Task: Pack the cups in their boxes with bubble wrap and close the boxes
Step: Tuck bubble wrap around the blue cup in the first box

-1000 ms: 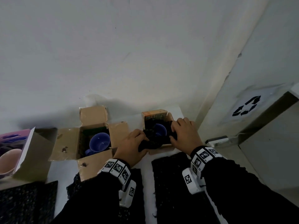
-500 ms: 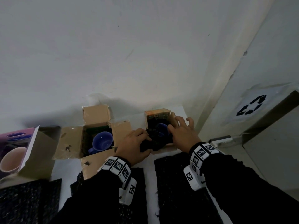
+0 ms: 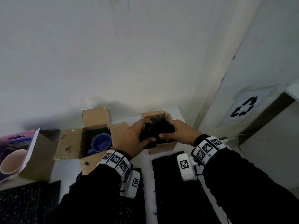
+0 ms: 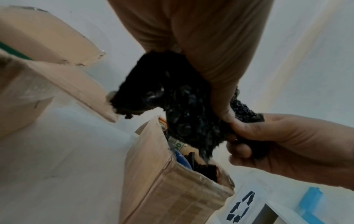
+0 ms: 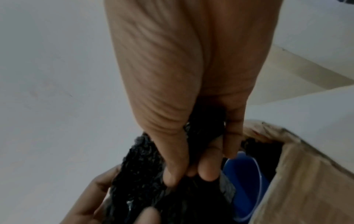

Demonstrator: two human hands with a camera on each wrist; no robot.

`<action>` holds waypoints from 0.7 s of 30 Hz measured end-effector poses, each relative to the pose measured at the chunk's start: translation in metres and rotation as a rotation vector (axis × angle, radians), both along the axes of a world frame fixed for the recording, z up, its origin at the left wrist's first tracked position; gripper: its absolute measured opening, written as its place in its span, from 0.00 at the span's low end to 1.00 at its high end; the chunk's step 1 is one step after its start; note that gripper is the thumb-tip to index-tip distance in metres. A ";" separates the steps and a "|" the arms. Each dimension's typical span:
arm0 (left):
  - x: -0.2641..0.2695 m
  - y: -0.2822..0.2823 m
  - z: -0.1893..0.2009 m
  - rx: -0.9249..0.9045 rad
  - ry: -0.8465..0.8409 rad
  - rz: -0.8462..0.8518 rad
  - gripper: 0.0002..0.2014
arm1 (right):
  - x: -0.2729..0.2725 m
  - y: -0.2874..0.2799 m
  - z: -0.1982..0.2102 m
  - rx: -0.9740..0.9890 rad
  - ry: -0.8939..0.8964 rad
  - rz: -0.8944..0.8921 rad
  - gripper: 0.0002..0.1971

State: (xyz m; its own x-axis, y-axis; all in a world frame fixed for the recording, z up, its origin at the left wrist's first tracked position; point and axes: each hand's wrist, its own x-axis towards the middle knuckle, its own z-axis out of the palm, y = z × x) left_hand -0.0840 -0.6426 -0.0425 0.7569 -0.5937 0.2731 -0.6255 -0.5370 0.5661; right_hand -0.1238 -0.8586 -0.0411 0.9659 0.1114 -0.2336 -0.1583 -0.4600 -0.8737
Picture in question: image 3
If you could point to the person's left hand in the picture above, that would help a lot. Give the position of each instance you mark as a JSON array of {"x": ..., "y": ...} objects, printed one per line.
[{"x": 129, "y": 141}]

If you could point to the person's right hand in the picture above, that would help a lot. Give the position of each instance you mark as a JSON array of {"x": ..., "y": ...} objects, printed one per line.
[{"x": 184, "y": 134}]

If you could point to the person's left thumb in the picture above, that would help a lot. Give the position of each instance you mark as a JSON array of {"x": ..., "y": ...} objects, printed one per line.
[{"x": 148, "y": 140}]

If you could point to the person's right thumb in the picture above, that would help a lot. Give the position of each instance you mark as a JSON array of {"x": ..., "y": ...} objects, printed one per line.
[{"x": 166, "y": 136}]

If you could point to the black foam padding piece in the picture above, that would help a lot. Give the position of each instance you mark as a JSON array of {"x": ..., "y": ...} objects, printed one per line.
[{"x": 156, "y": 130}]

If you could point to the person's right forearm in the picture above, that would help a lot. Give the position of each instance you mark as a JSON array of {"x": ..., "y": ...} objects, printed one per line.
[{"x": 245, "y": 188}]

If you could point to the person's left forearm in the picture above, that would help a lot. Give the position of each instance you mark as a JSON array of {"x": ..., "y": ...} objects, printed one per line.
[{"x": 93, "y": 195}]

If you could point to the small cardboard box orange flap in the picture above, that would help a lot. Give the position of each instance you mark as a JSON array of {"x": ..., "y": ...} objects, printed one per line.
[{"x": 154, "y": 114}]

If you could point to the left wristband with marker tags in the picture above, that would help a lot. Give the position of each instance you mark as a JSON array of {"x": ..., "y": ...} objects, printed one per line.
[{"x": 115, "y": 159}]

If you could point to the wristband with marker tags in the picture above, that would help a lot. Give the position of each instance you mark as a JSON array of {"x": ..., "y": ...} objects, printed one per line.
[
  {"x": 115, "y": 159},
  {"x": 206, "y": 148}
]

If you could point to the right wristband with marker tags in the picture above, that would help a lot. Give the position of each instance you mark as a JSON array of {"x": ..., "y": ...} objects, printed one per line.
[{"x": 206, "y": 148}]

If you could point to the blue ceramic mug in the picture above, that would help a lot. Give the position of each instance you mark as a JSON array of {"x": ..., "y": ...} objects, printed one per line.
[{"x": 101, "y": 142}]

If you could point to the black foam mat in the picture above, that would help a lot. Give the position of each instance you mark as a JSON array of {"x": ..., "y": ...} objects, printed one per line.
[
  {"x": 132, "y": 209},
  {"x": 25, "y": 202},
  {"x": 175, "y": 198}
]

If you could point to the open brown cardboard box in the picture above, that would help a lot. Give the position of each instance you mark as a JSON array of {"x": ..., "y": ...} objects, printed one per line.
[{"x": 72, "y": 142}]

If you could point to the paper sign with recycling symbol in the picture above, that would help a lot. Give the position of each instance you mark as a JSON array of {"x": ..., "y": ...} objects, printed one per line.
[{"x": 245, "y": 107}]

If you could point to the grey recycling bin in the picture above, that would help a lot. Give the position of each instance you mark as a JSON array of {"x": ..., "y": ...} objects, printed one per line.
[{"x": 273, "y": 142}]

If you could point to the pink printed mug box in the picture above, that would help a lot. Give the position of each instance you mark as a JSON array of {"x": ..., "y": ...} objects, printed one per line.
[{"x": 35, "y": 156}]

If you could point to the pink ceramic mug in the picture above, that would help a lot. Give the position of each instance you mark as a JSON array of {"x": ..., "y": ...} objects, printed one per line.
[{"x": 11, "y": 162}]

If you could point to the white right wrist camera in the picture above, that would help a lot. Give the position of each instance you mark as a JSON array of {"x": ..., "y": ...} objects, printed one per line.
[{"x": 185, "y": 166}]

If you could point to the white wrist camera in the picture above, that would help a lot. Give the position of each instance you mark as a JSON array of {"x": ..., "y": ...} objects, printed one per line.
[
  {"x": 132, "y": 184},
  {"x": 185, "y": 166}
]

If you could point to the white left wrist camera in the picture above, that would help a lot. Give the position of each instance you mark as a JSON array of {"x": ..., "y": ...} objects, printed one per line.
[{"x": 132, "y": 184}]

